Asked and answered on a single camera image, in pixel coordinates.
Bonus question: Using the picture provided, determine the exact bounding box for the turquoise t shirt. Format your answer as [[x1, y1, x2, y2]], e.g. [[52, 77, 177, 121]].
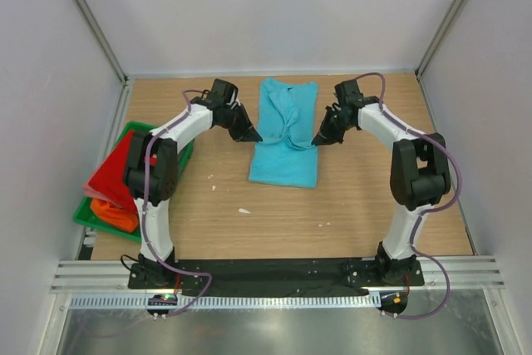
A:
[[249, 78, 318, 189]]

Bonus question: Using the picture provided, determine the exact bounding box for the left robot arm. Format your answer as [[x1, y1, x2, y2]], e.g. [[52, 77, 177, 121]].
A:
[[123, 78, 262, 289]]

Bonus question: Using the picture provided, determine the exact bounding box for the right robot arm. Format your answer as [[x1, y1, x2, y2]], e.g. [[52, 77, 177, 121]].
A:
[[312, 78, 451, 284]]

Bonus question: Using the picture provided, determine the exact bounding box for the red t shirt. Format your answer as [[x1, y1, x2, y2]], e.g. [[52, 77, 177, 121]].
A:
[[88, 129, 136, 211]]

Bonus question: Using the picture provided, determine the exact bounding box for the orange t shirt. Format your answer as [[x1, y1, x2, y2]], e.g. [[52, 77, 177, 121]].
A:
[[90, 199, 140, 234]]

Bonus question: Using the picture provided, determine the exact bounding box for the pink t shirt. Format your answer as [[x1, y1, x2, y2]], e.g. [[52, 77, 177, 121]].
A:
[[83, 181, 106, 201]]

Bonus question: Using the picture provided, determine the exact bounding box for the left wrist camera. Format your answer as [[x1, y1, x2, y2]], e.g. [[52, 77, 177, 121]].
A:
[[227, 87, 240, 107]]

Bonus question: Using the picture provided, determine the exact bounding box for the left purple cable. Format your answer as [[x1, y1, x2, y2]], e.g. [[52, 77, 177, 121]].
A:
[[140, 88, 213, 318]]

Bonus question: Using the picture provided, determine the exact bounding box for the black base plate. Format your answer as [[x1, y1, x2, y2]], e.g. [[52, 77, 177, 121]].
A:
[[128, 258, 425, 298]]

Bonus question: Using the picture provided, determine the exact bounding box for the aluminium frame rail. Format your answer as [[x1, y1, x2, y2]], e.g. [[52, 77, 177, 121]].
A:
[[49, 259, 134, 294]]

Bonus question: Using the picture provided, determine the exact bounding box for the white slotted cable duct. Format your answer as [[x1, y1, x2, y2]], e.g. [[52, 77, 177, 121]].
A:
[[69, 292, 381, 311]]

